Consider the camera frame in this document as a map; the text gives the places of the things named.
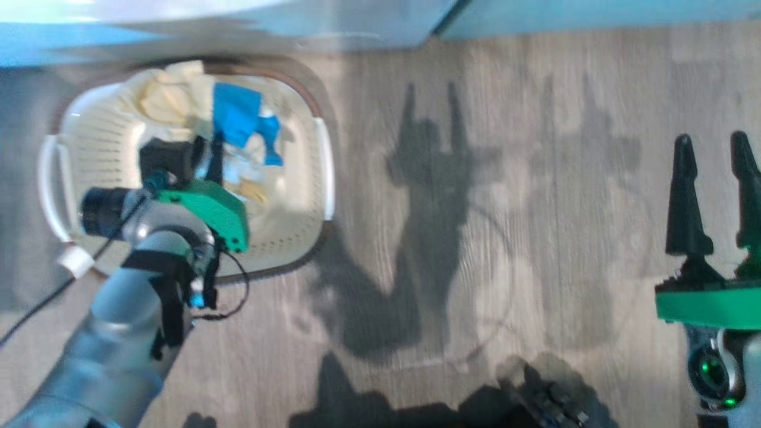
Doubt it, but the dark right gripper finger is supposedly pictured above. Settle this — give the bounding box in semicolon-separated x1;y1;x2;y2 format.
665;133;715;256
730;130;761;251

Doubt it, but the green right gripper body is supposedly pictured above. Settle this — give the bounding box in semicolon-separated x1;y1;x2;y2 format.
655;249;761;331

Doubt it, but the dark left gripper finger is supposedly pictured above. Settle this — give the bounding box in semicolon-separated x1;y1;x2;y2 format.
205;131;225;183

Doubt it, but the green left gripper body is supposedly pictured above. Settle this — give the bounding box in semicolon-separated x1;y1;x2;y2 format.
158;179;250;252

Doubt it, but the cream garment with blue cuffs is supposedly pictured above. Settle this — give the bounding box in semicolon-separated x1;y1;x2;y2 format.
195;82;284;206

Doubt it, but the pale yellow garment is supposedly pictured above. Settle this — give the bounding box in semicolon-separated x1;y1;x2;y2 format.
121;59;216;127

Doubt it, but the white front-load washing machine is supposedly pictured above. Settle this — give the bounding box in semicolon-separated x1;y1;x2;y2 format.
0;0;460;67

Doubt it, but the cream perforated laundry basket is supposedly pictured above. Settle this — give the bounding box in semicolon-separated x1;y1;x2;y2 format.
37;59;335;281

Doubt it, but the plain pale green cabinet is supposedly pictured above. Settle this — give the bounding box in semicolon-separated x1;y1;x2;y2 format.
439;0;761;41

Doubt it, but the thin black looped cable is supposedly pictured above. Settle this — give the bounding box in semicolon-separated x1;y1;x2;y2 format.
193;248;251;322

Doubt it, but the white cable clip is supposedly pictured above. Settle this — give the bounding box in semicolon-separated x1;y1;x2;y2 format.
58;244;96;279

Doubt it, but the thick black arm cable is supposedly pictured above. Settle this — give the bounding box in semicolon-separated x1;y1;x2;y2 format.
0;196;146;347

